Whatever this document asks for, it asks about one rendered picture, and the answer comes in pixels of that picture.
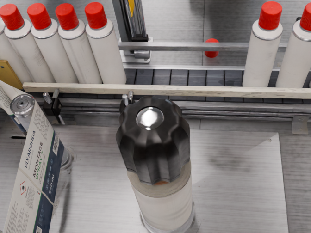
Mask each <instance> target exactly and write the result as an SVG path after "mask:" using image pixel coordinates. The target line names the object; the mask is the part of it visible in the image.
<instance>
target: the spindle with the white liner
mask: <svg viewBox="0 0 311 233"><path fill-rule="evenodd" d="M118 120H119V124H120V127H119V128H118V130H117V133H116V141H117V145H118V148H119V150H120V153H121V156H122V158H123V161H124V164H125V167H126V169H127V176H128V179H129V181H130V183H131V187H132V189H133V191H134V193H135V197H136V200H137V202H138V205H139V208H140V211H141V215H142V219H143V222H144V224H145V226H146V228H147V229H148V230H149V231H150V232H151V233H184V232H185V231H186V230H187V229H188V228H189V227H190V225H191V223H192V221H193V216H194V209H193V200H192V175H191V170H192V165H191V160H190V127H189V124H188V122H187V121H186V120H185V119H184V118H183V117H182V110H181V108H180V107H179V106H178V105H177V104H176V103H174V102H173V101H171V100H169V99H160V98H156V97H154V96H144V97H141V98H140V99H139V100H138V101H137V102H135V103H133V104H130V105H127V106H126V107H125V109H124V110H123V111H122V113H121V115H120V117H119V119H118Z"/></svg>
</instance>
